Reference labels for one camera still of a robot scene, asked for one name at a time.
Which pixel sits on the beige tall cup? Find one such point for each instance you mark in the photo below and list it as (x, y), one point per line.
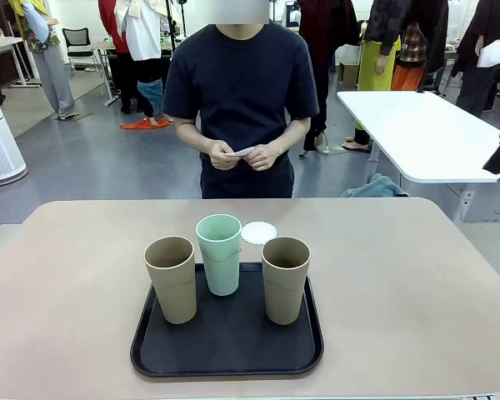
(284, 296)
(175, 291)

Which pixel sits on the white paper coaster stack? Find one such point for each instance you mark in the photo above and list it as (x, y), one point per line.
(239, 152)

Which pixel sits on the mint green tall cup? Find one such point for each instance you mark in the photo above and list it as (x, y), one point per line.
(221, 271)

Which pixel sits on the person's right forearm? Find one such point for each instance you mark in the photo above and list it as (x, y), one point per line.
(191, 135)

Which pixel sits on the person's left forearm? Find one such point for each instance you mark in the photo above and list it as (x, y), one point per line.
(293, 133)

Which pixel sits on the person's left hand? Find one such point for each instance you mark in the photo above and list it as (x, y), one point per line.
(264, 157)

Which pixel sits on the person's right hand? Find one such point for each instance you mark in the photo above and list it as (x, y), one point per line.
(221, 158)

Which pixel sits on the mannequin in black coat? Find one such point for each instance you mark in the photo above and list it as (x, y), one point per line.
(475, 96)

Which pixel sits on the white background table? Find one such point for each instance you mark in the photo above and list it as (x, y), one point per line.
(421, 133)

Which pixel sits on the white paper sheet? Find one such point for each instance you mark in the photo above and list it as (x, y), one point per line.
(491, 54)

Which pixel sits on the mannequin with orange trousers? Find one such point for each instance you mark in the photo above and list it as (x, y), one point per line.
(406, 79)

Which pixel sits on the teal crumpled cloth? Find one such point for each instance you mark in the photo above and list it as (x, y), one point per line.
(379, 185)

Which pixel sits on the mannequin with yellow apron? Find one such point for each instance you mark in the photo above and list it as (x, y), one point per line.
(373, 66)

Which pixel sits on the cardboard box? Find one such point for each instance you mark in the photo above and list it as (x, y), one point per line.
(349, 75)

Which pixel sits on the mannequin in dark clothes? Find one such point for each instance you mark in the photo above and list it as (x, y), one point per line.
(316, 33)

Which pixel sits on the small monitor screen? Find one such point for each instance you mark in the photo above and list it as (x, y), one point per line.
(292, 14)

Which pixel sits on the white scalloped paper coaster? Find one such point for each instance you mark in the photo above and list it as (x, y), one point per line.
(256, 233)

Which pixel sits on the person in navy t-shirt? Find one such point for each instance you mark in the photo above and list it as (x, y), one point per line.
(241, 83)

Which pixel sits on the black plastic tray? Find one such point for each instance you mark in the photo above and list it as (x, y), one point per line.
(233, 341)

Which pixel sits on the black tripod pole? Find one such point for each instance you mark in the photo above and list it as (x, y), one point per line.
(171, 25)

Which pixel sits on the orange cloth on floor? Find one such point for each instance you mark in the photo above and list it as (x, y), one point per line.
(141, 125)

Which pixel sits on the mannequin with white shirt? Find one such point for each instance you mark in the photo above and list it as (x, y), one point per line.
(143, 37)

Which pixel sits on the background desk with black panel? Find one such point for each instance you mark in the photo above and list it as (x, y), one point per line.
(109, 75)

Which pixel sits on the person in red top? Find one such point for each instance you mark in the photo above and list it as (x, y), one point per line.
(108, 25)

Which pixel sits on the black office chair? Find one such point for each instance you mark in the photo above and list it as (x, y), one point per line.
(77, 37)

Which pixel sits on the mannequin with grey trousers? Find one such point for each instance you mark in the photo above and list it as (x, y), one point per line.
(56, 83)

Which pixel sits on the white air purifier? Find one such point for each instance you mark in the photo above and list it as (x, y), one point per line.
(0, 146)

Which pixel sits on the grey desk with white legs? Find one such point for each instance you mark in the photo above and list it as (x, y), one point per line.
(0, 43)

